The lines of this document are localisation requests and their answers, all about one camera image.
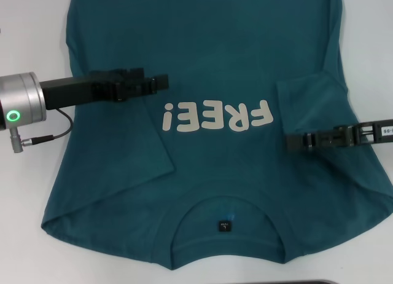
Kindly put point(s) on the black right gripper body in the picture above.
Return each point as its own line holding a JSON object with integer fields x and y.
{"x": 374, "y": 131}

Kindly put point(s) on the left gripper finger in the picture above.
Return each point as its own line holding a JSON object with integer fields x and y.
{"x": 135, "y": 75}
{"x": 153, "y": 87}

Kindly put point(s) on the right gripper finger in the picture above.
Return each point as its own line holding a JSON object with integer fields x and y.
{"x": 307, "y": 142}

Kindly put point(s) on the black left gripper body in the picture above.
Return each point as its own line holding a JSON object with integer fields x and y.
{"x": 73, "y": 92}

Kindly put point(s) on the teal blue printed t-shirt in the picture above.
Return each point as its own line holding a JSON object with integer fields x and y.
{"x": 215, "y": 50}

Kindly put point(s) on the dark grey flat panel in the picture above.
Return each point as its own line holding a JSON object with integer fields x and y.
{"x": 307, "y": 282}

